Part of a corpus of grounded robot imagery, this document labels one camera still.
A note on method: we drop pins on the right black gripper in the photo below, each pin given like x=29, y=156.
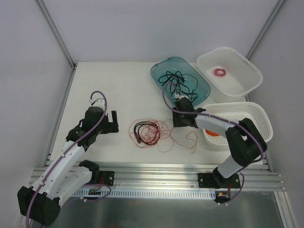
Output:
x=179, y=118

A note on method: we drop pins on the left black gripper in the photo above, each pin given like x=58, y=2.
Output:
x=111, y=124

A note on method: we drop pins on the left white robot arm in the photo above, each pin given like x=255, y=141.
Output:
x=43, y=200

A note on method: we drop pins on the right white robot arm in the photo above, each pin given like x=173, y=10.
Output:
x=245, y=143

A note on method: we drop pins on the teal transparent plastic tray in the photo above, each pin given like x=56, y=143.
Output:
x=184, y=80

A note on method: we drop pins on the white solid plastic basket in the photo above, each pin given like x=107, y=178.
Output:
x=229, y=72

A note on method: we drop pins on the white perforated plastic basket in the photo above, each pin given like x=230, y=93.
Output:
x=237, y=111

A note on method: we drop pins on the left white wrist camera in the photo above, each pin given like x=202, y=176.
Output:
x=98, y=102

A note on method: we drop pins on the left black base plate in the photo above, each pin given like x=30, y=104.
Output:
x=107, y=178

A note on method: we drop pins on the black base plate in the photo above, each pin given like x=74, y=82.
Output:
x=107, y=178
x=212, y=181

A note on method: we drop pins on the aluminium mounting rail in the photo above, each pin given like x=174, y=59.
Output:
x=185, y=176

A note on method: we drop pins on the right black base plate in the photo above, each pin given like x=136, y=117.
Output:
x=212, y=181

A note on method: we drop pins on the white slotted cable duct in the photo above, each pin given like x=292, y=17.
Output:
x=146, y=194

